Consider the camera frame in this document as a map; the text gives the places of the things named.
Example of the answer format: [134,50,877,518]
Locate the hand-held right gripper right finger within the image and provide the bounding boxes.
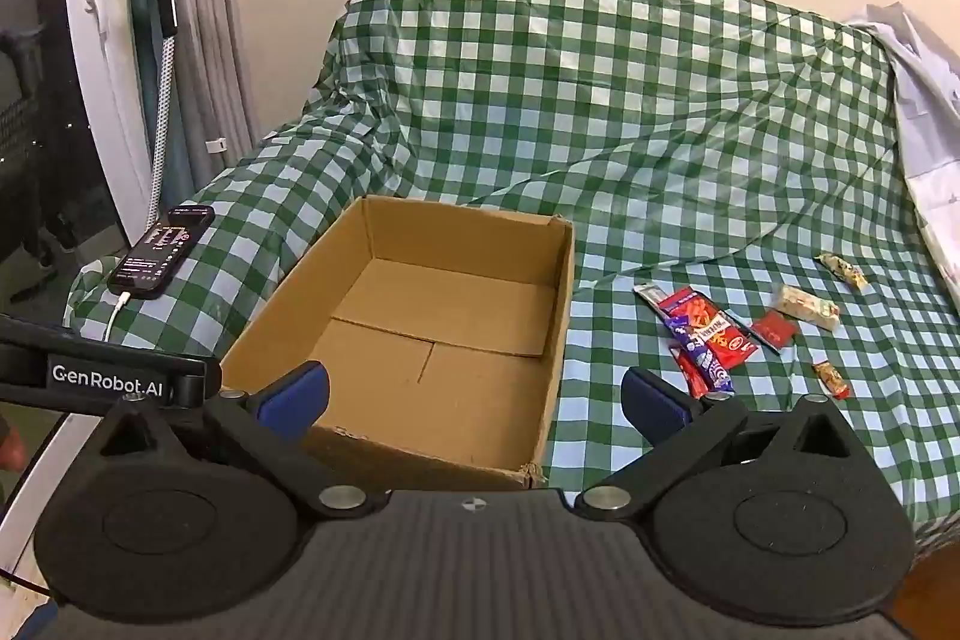
[574,366,875,521]

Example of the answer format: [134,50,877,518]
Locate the cream snack bar packet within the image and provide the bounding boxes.
[772,284,841,332]

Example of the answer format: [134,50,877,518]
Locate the grey curtain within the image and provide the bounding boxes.
[169,0,260,161]

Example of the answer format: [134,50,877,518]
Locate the person's left hand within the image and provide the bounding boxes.
[0,416,29,470]

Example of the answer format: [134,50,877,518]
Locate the brown cardboard box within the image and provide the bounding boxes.
[220,195,577,489]

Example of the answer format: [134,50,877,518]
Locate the large red snack packet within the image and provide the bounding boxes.
[660,287,760,372]

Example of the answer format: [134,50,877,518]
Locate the small orange red packet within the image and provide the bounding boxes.
[812,360,852,399]

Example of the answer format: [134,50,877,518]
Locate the black smartphone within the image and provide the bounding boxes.
[106,205,216,300]

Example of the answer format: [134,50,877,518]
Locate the small red square packet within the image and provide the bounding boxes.
[751,312,800,348]

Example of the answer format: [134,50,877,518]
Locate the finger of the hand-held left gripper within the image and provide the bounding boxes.
[0,312,224,417]

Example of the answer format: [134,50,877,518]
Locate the green checkered cloth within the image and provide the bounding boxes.
[66,0,960,558]

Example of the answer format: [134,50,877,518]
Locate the yellow cow print snack packet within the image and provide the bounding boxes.
[816,251,869,292]

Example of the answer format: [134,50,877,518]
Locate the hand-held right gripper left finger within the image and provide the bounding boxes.
[88,361,387,521]

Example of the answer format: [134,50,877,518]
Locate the silver snack packet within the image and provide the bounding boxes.
[634,284,680,319]

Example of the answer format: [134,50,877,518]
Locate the white crumpled cloth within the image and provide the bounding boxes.
[844,1,960,292]

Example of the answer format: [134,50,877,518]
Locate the white door frame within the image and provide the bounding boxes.
[0,0,181,521]

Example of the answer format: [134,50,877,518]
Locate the braided steamer cord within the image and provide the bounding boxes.
[145,34,179,236]

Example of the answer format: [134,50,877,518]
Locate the purple candy packet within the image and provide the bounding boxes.
[670,314,736,395]

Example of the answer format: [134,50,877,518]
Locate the white charging cable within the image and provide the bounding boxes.
[101,291,132,341]

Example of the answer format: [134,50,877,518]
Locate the thin red stick packet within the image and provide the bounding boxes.
[670,344,710,399]

